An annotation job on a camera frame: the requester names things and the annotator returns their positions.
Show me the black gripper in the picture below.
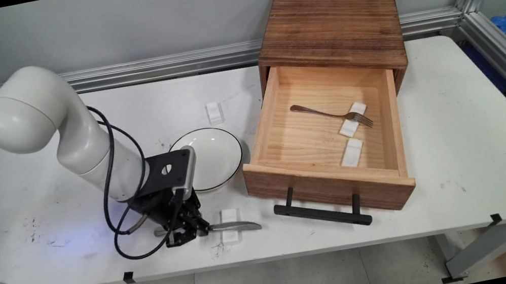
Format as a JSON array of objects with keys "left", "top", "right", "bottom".
[{"left": 127, "top": 182, "right": 212, "bottom": 254}]

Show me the silver butter knife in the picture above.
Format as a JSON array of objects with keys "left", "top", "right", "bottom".
[{"left": 153, "top": 210, "right": 263, "bottom": 247}]

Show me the white foam block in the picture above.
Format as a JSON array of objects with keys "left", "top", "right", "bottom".
[
  {"left": 337, "top": 136, "right": 368, "bottom": 170},
  {"left": 217, "top": 207, "right": 244, "bottom": 246},
  {"left": 204, "top": 100, "right": 226, "bottom": 127},
  {"left": 335, "top": 100, "right": 372, "bottom": 139}
]

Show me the white bowl with black rim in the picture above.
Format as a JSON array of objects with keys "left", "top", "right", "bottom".
[{"left": 165, "top": 122, "right": 249, "bottom": 198}]

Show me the light wooden drawer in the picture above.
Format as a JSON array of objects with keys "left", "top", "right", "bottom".
[{"left": 227, "top": 47, "right": 420, "bottom": 235}]

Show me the silver fork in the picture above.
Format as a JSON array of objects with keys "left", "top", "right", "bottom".
[{"left": 290, "top": 92, "right": 375, "bottom": 141}]

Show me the dark wooden cabinet housing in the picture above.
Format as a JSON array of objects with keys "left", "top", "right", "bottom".
[{"left": 247, "top": 0, "right": 413, "bottom": 115}]

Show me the grey table leg with foot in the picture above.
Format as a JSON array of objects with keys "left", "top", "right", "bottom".
[{"left": 434, "top": 222, "right": 506, "bottom": 284}]

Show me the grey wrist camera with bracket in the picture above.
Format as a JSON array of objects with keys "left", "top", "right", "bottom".
[{"left": 134, "top": 144, "right": 203, "bottom": 208}]

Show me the black drawer handle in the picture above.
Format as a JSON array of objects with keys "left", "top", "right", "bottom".
[{"left": 270, "top": 174, "right": 374, "bottom": 240}]

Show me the horizontal aluminium frame rail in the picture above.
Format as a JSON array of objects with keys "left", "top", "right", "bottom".
[{"left": 0, "top": 4, "right": 466, "bottom": 109}]

